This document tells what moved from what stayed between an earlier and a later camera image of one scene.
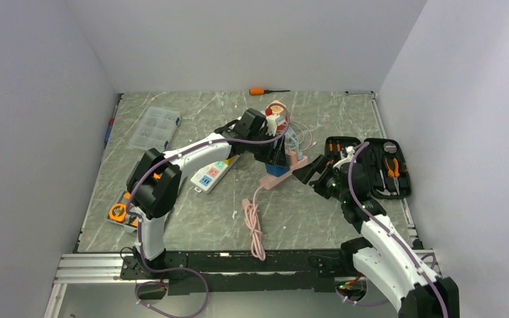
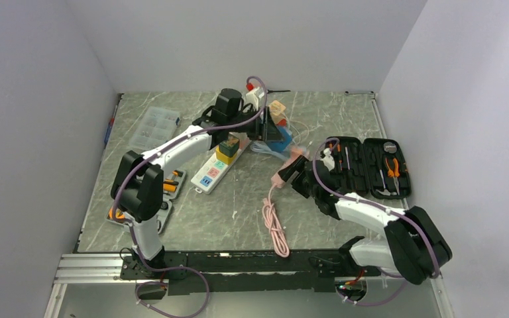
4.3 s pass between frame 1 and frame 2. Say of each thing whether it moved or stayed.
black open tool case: stayed
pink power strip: moved
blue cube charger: moved
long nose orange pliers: stayed
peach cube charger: stayed
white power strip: stayed
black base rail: stayed
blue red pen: stayed
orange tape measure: stayed
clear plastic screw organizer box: stayed
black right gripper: moved
